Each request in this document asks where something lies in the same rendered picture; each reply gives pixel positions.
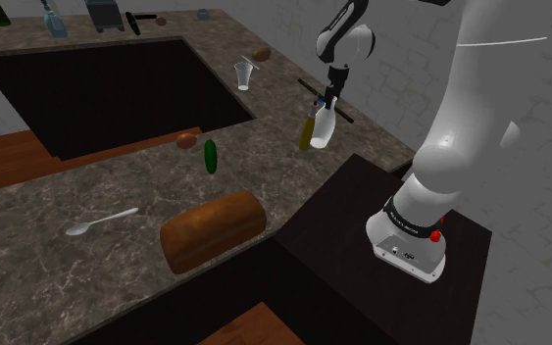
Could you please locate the long black rod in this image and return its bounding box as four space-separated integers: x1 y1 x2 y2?
296 77 356 124

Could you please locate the dark robot stand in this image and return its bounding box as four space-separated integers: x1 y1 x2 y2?
274 152 493 345

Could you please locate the brown bread loaf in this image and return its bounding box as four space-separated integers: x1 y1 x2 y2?
159 190 269 276

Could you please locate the white spoon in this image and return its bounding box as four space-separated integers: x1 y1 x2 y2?
64 206 140 238

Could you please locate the blue spray bottle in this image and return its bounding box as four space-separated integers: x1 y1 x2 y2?
40 0 70 40

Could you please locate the green cucumber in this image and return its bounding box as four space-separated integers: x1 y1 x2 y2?
203 138 220 175

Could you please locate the clear drinking glass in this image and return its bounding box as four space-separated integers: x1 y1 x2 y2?
233 61 255 92

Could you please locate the white bottle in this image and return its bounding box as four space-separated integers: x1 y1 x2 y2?
309 96 338 150

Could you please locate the dark grey appliance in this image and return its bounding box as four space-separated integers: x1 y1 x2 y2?
83 0 126 35

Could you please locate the olive yellow spray bottle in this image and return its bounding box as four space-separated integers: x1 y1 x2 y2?
298 99 321 152

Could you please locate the black oblong tool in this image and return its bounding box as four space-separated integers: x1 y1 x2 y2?
125 11 142 37

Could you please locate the thin white stick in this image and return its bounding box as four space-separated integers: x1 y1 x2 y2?
240 54 262 72

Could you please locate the brown potato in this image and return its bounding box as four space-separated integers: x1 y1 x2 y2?
175 131 199 151
251 45 273 64

